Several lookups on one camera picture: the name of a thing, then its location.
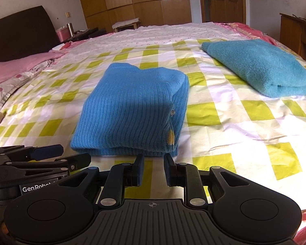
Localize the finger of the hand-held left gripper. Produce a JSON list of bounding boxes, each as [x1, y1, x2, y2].
[[0, 144, 64, 162], [0, 154, 91, 178]]

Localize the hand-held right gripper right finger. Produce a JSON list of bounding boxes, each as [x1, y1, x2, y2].
[[164, 154, 249, 207]]

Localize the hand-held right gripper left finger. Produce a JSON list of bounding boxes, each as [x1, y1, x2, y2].
[[59, 154, 145, 208]]

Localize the blue knit sweater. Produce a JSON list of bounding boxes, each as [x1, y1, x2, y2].
[[70, 63, 190, 157]]

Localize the white patterned pillow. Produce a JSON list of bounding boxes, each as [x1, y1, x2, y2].
[[0, 57, 57, 113]]

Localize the green checkered bedsheet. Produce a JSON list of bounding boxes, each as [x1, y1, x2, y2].
[[0, 37, 306, 210]]

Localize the pink pillow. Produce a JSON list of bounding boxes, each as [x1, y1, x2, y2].
[[0, 51, 67, 87]]

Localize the pink storage box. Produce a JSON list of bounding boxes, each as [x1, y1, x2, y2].
[[55, 28, 71, 42]]

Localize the dark wooden headboard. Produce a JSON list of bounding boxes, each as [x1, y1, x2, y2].
[[0, 6, 60, 65]]

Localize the dark nightstand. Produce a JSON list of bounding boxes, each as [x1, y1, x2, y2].
[[61, 28, 100, 44]]

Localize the dark box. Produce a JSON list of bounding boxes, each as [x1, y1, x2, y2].
[[88, 29, 108, 37]]

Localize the white floral bedsheet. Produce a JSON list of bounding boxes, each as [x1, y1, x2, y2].
[[52, 22, 245, 57]]

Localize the teal fuzzy folded cloth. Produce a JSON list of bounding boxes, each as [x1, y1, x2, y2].
[[201, 39, 306, 99]]

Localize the wooden stool with white cushion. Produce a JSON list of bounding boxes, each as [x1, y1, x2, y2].
[[112, 17, 141, 32]]

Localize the wooden door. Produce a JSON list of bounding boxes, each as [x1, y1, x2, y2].
[[197, 0, 246, 23]]

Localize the wooden desk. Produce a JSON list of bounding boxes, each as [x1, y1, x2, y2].
[[279, 12, 306, 62]]

